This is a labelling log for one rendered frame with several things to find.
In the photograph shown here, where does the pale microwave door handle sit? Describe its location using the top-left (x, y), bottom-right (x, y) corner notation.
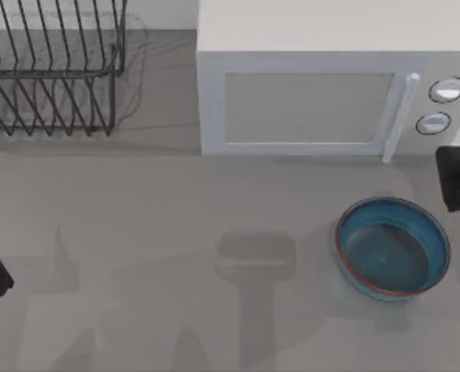
top-left (381, 72), bottom-right (421, 164)

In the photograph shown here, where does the blue bowl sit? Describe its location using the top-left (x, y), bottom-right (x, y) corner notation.
top-left (334, 196), bottom-right (452, 304)

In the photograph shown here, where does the pale microwave door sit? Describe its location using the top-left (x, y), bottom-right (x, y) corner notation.
top-left (197, 51), bottom-right (429, 157)

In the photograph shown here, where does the large microwave knob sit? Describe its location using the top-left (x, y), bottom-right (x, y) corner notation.
top-left (427, 76), bottom-right (460, 105)

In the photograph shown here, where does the black wire dish rack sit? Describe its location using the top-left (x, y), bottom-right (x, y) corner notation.
top-left (0, 0), bottom-right (128, 138)

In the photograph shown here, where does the small microwave knob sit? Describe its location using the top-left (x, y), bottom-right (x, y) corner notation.
top-left (415, 111), bottom-right (452, 136)

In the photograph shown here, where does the pale microwave oven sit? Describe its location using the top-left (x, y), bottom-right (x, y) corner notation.
top-left (195, 0), bottom-right (460, 164)

